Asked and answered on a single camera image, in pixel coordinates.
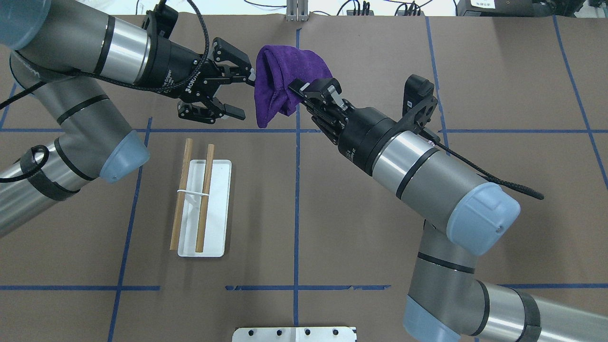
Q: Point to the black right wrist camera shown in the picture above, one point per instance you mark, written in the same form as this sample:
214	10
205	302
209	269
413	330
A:
419	104

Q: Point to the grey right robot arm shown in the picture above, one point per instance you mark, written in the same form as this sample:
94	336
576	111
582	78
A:
465	213

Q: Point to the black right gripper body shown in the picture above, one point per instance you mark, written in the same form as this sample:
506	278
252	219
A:
365	131

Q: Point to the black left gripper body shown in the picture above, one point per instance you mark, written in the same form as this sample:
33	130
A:
175	61

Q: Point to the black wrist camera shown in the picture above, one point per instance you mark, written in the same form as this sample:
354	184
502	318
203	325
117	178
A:
161	20
419	104

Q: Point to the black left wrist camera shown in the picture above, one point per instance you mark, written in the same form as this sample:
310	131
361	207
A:
161	20

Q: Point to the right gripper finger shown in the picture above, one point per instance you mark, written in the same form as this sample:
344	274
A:
325	94
296	90

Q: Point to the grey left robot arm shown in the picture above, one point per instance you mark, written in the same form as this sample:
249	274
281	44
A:
60	49

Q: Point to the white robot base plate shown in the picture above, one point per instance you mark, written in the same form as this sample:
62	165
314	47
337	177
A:
296	334

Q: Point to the purple towel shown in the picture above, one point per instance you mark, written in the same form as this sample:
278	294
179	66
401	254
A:
277	66

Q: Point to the grey aluminium frame post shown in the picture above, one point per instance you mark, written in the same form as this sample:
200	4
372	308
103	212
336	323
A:
297	10

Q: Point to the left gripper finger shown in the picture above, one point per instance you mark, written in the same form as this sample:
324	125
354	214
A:
207	110
233	63

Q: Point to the black control box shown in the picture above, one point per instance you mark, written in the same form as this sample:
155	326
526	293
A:
518	8

